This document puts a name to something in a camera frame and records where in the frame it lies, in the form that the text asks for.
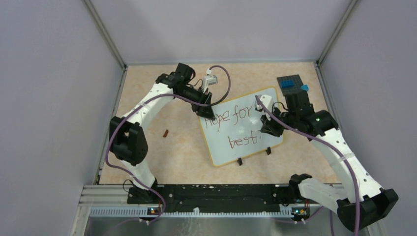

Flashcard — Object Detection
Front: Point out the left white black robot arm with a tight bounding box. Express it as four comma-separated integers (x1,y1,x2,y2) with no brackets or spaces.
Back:
108,63,215,203

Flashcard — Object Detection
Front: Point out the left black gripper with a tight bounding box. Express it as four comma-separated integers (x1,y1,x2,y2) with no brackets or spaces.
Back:
177,85,215,120

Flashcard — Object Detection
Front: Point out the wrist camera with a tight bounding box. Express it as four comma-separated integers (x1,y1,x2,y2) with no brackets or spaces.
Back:
255,94,274,112
202,68,218,92

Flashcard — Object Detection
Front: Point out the yellow framed whiteboard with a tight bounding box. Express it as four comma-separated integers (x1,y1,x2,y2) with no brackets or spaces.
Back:
200,87,284,167

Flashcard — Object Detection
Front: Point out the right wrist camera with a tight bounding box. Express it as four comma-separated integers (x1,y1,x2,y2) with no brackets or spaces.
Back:
255,94,274,112

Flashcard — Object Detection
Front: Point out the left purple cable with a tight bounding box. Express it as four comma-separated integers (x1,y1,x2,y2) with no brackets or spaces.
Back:
105,65,232,225

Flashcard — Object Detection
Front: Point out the blue lego brick on plate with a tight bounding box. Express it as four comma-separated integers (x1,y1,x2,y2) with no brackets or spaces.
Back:
280,80,295,89

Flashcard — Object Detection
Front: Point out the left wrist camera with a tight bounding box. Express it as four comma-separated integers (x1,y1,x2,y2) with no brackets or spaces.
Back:
202,68,218,92

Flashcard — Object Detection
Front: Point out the purple cable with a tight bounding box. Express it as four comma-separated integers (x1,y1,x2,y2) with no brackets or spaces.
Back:
105,65,232,225
255,95,361,236

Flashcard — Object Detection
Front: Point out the red marker cap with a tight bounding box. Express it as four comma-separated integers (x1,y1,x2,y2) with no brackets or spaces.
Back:
163,129,169,138

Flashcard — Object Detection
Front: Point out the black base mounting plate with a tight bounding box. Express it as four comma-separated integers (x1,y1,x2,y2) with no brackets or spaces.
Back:
127,184,305,213

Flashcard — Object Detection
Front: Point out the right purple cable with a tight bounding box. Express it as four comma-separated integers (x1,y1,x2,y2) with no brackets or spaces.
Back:
255,95,361,236

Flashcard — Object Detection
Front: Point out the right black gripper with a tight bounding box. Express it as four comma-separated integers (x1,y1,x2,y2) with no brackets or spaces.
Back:
261,105,298,137

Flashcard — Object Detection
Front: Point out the white cable duct rail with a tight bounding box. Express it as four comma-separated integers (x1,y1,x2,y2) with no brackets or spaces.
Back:
89,206,294,218

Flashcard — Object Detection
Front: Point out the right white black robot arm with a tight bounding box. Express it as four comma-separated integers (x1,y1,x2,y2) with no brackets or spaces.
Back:
255,90,399,235

